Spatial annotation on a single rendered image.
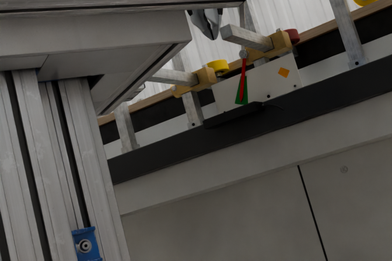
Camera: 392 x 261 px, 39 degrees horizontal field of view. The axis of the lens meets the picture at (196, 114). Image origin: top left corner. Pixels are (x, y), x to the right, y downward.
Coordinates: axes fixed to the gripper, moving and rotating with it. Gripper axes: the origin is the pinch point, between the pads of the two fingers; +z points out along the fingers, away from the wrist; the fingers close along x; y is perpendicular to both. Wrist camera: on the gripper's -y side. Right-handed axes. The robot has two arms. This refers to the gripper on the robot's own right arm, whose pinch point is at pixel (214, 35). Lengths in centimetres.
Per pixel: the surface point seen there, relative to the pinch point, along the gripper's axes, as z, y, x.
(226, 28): -2.5, -6.5, 0.3
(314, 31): -6, -52, 8
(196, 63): -225, -752, -396
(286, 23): -228, -750, -214
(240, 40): -0.3, -12.5, 0.4
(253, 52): -1.6, -31.1, -4.3
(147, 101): -6, -52, -56
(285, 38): -2.0, -32.4, 5.1
